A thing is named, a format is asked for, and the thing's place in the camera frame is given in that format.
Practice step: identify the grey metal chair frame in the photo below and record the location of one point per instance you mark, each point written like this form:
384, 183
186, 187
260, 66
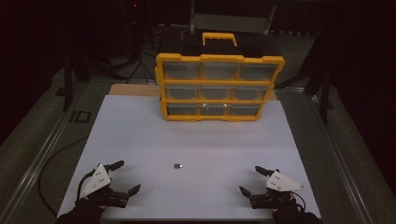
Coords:
230, 22

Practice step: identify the yellow black organizer cabinet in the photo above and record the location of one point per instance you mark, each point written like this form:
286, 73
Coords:
218, 57

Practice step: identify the group of clear drawers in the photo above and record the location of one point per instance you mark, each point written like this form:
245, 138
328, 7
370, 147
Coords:
182, 71

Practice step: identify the black tripod stand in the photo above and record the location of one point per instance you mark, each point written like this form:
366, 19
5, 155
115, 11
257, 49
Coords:
67, 84
324, 93

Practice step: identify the clear plastic storage drawer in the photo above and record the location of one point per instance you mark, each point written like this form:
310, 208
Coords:
251, 93

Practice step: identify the person's right hand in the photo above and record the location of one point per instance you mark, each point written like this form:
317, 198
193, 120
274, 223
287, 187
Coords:
286, 209

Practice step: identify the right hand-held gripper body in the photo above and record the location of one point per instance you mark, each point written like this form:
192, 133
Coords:
280, 183

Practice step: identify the person's left hand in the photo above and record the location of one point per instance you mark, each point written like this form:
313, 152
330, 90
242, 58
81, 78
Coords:
90, 206

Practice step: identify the small metal part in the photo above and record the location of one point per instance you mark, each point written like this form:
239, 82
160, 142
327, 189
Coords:
178, 166

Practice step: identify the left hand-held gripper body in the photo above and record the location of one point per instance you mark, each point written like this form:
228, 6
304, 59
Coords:
99, 179

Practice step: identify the aluminium floor rail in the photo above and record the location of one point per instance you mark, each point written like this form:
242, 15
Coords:
40, 155
345, 161

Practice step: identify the white table cover sheet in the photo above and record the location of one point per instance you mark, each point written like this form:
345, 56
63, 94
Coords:
186, 140

